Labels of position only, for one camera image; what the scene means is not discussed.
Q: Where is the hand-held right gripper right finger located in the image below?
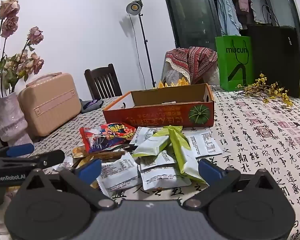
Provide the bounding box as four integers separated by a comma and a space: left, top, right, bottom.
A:
181, 159, 283, 210

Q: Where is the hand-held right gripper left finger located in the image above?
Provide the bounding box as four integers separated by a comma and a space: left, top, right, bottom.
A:
16, 159, 117, 210

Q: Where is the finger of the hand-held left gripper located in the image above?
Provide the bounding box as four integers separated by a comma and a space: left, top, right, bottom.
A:
0, 144, 35, 159
0, 150, 65, 170

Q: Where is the small white packet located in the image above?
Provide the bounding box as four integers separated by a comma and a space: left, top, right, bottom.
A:
52, 155, 74, 172

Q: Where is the gold brown snack packet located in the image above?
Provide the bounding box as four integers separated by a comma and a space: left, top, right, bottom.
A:
72, 146, 127, 167

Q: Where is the white cracker packet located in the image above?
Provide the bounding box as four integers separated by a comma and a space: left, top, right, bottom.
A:
186, 132, 223, 158
97, 152, 142, 193
139, 150, 177, 172
129, 127, 163, 145
139, 164, 192, 191

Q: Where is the green snack bar packet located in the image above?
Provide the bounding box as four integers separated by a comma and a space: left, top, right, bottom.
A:
132, 129, 172, 158
162, 126, 207, 182

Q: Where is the red snack packet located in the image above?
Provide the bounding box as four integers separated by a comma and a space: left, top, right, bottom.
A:
79, 122, 137, 154

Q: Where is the orange cardboard box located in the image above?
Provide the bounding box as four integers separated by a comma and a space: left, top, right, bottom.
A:
102, 83, 215, 128

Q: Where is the pink ribbed vase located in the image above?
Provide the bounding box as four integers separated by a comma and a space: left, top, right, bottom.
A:
0, 92, 33, 147

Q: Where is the pink suitcase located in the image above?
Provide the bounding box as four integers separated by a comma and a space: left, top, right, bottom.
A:
17, 72, 82, 137

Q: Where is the grey purple cloth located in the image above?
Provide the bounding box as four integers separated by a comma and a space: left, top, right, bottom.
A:
79, 99, 104, 113

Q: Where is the dark wooden chair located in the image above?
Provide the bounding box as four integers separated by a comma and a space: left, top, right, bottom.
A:
84, 64, 123, 100

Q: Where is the yellow flower branch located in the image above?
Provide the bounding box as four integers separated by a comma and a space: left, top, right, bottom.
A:
236, 73, 294, 108

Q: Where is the green paper bag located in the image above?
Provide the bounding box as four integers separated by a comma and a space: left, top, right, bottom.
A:
215, 35, 254, 92

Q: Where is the red patterned cloth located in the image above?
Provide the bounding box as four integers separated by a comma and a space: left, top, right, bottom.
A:
165, 46, 218, 85

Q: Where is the black paper bag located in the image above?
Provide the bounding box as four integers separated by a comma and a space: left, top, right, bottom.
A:
247, 4, 300, 98

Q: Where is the sliding glass door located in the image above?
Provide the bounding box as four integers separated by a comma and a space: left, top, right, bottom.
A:
161, 0, 300, 60

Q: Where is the light blue shirt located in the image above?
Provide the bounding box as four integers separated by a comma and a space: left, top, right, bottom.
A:
216, 0, 243, 36

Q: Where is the studio light on stand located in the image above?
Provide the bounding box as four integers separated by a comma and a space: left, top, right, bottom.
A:
126, 0, 157, 89

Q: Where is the white garment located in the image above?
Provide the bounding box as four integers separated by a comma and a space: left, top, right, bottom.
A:
247, 0, 272, 23

